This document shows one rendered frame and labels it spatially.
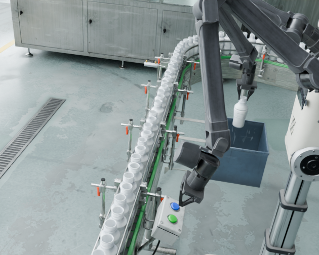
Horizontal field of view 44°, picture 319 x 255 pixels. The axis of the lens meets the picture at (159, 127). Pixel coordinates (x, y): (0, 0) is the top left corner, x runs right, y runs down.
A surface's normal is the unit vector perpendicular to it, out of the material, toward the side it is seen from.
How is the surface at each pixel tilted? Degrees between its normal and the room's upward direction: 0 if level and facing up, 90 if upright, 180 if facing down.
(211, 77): 65
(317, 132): 101
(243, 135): 90
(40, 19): 90
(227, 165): 90
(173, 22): 90
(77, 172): 0
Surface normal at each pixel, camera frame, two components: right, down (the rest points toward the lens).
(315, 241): 0.07, -0.86
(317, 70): 0.14, 0.10
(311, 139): -0.18, 0.65
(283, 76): -0.46, 0.43
